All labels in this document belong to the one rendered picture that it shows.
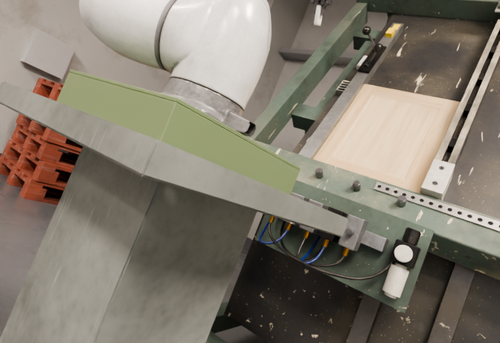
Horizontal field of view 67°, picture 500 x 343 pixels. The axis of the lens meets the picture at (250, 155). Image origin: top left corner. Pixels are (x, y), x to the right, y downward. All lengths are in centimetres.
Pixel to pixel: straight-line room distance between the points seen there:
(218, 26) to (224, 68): 7
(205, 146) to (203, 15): 27
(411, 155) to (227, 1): 89
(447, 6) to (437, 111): 71
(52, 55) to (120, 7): 346
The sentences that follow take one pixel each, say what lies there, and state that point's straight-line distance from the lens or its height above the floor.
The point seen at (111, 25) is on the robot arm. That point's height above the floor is 92.
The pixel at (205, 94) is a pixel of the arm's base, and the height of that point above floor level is 86.
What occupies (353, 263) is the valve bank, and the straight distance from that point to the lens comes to 119.
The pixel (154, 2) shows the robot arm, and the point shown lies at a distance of 76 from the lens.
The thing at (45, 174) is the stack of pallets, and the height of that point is 22.
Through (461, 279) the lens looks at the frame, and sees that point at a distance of 137.
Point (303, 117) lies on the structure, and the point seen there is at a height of 109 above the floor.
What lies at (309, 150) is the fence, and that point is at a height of 93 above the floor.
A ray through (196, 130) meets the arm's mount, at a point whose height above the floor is 78.
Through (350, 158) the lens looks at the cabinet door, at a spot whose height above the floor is 95.
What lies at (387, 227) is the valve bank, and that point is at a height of 77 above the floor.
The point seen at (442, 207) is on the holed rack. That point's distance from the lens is 122.
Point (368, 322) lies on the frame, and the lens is 141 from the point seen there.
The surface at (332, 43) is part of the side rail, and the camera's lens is 191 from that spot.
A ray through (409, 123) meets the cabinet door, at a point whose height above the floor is 116.
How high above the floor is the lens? 74
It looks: 4 degrees up
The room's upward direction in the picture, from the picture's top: 22 degrees clockwise
